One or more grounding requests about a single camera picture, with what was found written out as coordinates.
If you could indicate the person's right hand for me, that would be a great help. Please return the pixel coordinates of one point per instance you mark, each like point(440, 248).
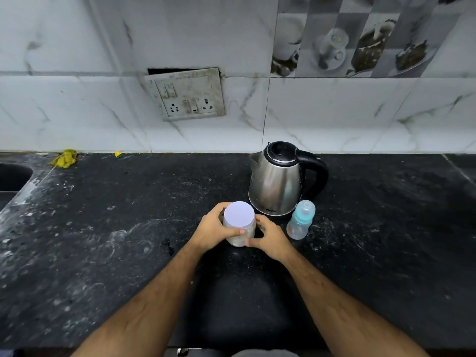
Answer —
point(272, 239)

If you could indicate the person's left hand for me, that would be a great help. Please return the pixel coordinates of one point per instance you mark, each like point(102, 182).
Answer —
point(211, 229)

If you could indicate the person's left thumb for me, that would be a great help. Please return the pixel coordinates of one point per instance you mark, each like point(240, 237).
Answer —
point(235, 233)

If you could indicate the person's right thumb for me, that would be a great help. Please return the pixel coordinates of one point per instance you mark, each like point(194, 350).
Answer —
point(253, 242)

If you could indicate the clear jar with white lid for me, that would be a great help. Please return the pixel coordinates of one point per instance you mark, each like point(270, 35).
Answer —
point(239, 223)

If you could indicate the person's right forearm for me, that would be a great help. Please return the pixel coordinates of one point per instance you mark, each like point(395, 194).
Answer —
point(342, 308)

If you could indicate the person's left forearm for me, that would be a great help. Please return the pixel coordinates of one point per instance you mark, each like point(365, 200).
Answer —
point(145, 308)

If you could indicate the clear baby bottle blue collar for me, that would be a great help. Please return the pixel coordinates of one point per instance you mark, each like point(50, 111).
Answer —
point(301, 220)

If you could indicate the stainless steel electric kettle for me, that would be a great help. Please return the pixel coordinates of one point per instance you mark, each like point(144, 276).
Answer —
point(279, 179)

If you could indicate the yellow crumpled cloth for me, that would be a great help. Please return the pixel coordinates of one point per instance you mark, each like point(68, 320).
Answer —
point(64, 158)

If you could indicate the sink basin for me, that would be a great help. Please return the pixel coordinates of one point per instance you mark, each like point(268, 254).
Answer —
point(11, 182)

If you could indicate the white wall switch socket panel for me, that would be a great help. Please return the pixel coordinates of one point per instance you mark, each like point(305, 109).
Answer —
point(187, 93)

